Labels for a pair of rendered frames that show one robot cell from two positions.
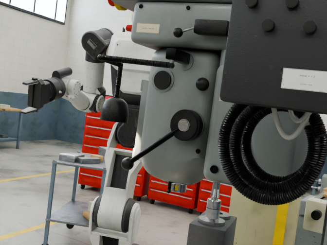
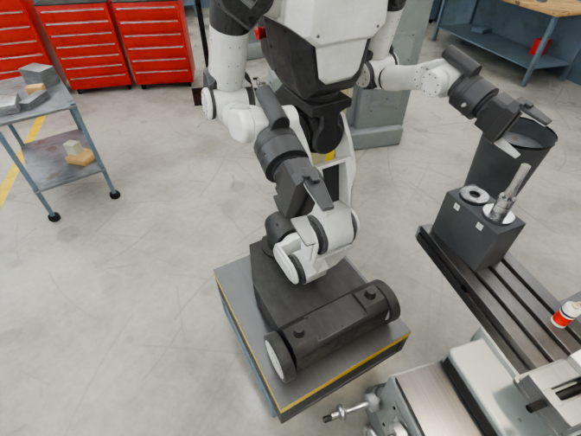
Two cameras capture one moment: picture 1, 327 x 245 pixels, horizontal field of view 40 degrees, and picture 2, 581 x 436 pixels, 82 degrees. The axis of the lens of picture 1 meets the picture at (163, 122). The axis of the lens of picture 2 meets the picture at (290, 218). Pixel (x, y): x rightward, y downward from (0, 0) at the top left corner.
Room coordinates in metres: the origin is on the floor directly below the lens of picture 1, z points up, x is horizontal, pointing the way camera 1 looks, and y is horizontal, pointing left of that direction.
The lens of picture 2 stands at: (1.32, 0.80, 1.84)
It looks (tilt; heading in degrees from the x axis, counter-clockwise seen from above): 44 degrees down; 319
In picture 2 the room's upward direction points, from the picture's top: straight up
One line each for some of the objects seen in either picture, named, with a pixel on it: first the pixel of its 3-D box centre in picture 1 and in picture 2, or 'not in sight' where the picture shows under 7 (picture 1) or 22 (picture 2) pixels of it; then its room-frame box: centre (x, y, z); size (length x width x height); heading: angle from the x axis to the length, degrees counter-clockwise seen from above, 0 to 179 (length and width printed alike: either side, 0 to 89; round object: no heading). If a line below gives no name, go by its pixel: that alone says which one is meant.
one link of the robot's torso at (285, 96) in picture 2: (137, 126); (304, 110); (2.03, 0.11, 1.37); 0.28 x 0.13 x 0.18; 168
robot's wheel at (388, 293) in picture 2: not in sight; (381, 301); (1.69, -0.08, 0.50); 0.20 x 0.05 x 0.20; 168
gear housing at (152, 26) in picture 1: (213, 34); not in sight; (1.11, -0.09, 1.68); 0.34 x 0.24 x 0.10; 65
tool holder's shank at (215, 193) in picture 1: (216, 183); (516, 182); (1.47, -0.20, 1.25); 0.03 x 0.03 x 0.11
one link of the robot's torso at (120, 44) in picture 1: (143, 67); (314, 14); (2.00, 0.12, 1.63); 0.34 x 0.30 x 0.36; 78
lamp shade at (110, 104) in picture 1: (115, 109); not in sight; (1.16, 0.13, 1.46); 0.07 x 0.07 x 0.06
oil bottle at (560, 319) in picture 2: not in sight; (568, 312); (1.18, -0.14, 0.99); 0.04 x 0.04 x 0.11
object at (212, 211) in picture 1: (212, 210); (502, 206); (1.47, -0.20, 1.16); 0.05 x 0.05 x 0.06
